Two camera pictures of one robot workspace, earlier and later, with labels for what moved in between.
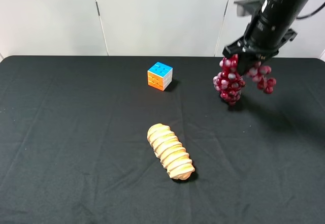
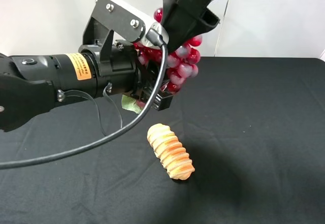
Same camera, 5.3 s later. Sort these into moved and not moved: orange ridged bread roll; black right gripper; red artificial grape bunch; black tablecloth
Moved: red artificial grape bunch; black right gripper
Not moved: orange ridged bread roll; black tablecloth
